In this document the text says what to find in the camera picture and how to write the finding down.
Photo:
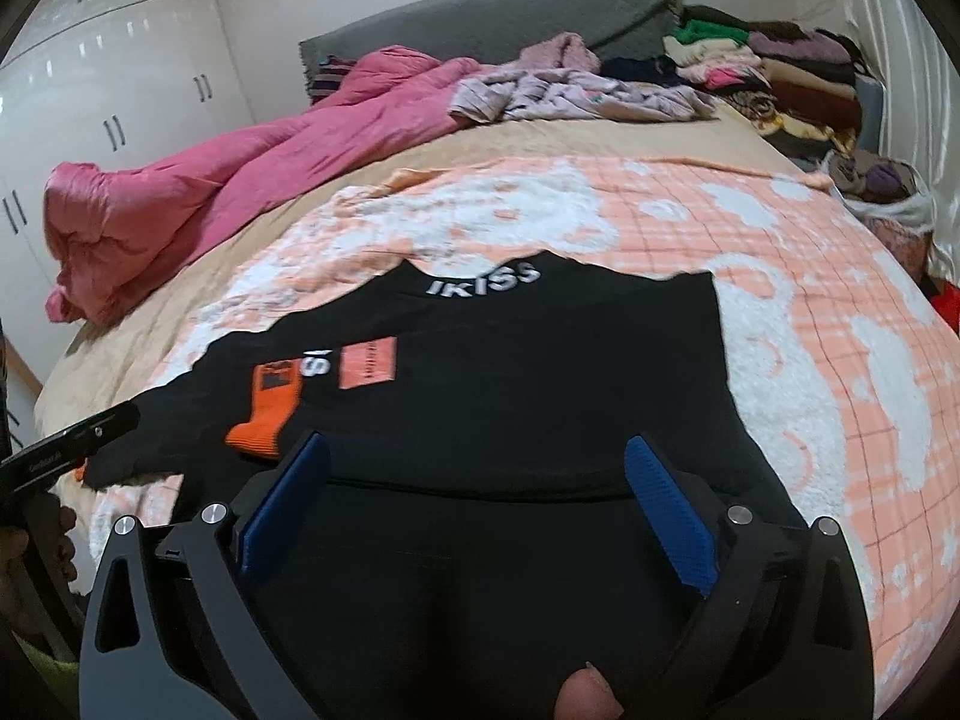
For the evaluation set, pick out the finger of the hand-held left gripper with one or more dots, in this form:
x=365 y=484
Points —
x=105 y=424

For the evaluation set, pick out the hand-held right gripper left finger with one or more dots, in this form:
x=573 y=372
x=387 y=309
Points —
x=281 y=502

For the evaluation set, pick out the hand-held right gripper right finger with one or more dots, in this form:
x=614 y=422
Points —
x=671 y=510

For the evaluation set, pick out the black sweater with orange cuffs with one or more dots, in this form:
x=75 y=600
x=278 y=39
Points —
x=487 y=390

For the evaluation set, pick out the white bag of clothes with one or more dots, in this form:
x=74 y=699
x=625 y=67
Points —
x=881 y=187

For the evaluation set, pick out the lavender crumpled clothes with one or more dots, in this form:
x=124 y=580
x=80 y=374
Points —
x=570 y=86

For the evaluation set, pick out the stack of folded clothes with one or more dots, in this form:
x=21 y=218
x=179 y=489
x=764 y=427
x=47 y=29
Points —
x=772 y=75

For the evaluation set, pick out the person's left hand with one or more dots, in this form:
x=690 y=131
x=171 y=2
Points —
x=45 y=555

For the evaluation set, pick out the person's right hand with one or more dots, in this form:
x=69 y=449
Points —
x=589 y=694

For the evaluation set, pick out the beige bed sheet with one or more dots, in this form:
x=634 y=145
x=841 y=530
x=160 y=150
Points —
x=187 y=277

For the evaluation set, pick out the peach checked fleece blanket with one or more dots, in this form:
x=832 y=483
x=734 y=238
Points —
x=787 y=300

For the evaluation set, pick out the pink duvet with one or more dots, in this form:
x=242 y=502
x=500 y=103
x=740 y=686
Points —
x=225 y=172

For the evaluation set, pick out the white glossy wardrobe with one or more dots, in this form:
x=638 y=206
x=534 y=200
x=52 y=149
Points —
x=105 y=90

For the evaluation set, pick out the dark striped cloth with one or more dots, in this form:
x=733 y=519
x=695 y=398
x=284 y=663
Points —
x=330 y=79

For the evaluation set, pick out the grey headboard cover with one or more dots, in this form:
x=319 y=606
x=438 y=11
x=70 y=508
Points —
x=487 y=22

